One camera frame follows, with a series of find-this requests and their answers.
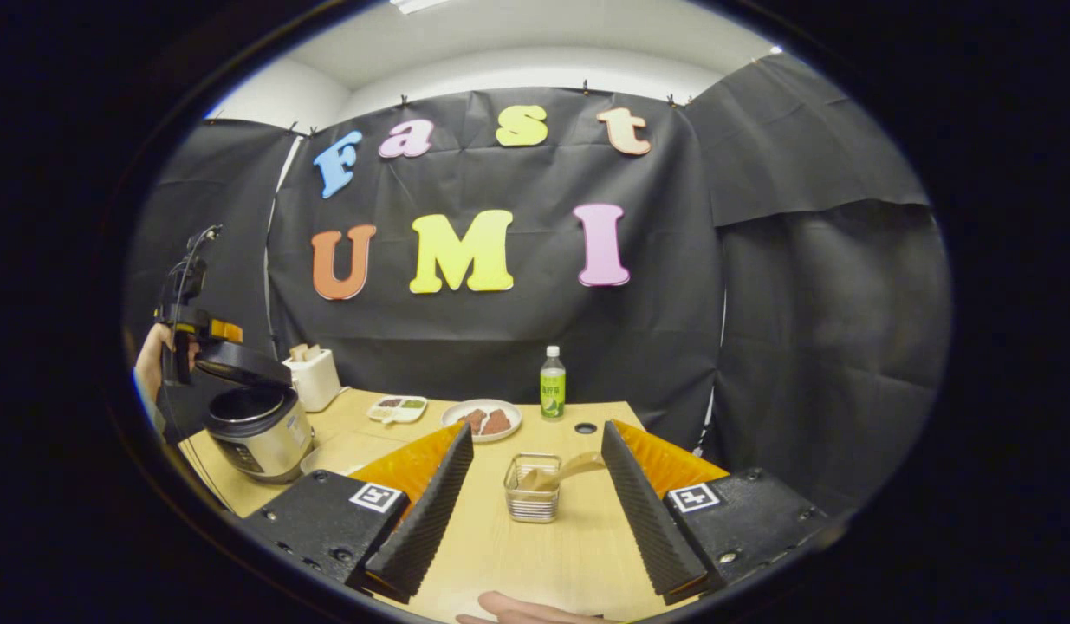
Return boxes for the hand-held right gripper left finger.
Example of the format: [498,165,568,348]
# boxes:
[244,422,475,605]

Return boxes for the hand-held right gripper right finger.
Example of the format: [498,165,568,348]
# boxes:
[600,419,836,605]

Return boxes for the wooden spoon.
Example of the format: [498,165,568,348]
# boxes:
[518,451,607,494]

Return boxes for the metal wire chopstick holder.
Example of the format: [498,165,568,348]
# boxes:
[503,452,564,524]

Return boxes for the black silver rice cooker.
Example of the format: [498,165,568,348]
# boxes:
[194,340,316,484]

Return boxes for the white oval plate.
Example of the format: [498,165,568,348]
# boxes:
[441,399,524,445]

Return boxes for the white seasoning tray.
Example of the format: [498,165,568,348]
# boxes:
[366,395,430,426]

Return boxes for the white toaster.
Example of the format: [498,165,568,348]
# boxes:
[282,344,343,414]

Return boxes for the green tea bottle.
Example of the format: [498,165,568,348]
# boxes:
[539,345,568,422]

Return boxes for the black backdrop cloth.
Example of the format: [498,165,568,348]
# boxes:
[123,52,953,517]

